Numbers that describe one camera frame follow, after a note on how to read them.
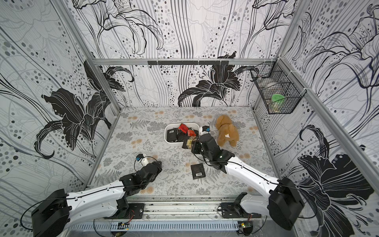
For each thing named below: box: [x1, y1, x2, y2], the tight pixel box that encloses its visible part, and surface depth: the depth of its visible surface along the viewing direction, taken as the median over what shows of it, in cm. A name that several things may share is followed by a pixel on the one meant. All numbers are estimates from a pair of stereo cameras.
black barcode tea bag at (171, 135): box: [166, 127, 179, 143], surface depth 100 cm
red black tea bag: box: [187, 129, 197, 137], surface depth 99 cm
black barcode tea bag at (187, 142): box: [182, 136, 193, 150], surface depth 83 cm
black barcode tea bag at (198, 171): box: [190, 162, 206, 180], surface depth 88 cm
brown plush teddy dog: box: [215, 114, 240, 147], surface depth 92 cm
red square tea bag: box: [178, 122, 190, 134], surface depth 100 cm
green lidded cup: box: [269, 93, 285, 114], surface depth 80 cm
